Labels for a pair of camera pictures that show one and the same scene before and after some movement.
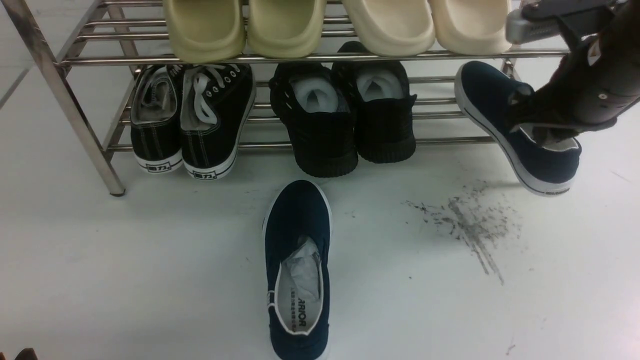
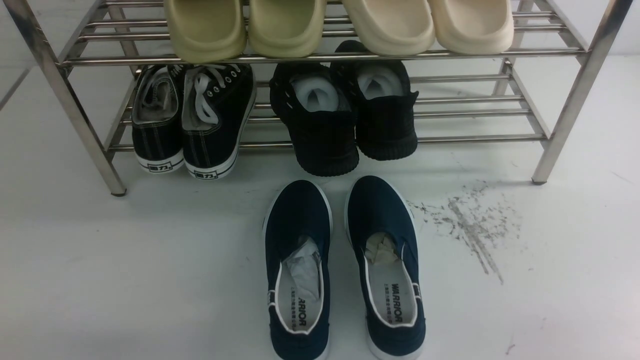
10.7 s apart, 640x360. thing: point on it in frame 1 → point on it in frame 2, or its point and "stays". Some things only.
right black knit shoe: x=381 y=95 stays
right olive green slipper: x=280 y=29 stays
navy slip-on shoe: x=552 y=168 → x=380 y=223
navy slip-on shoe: x=297 y=230 stays
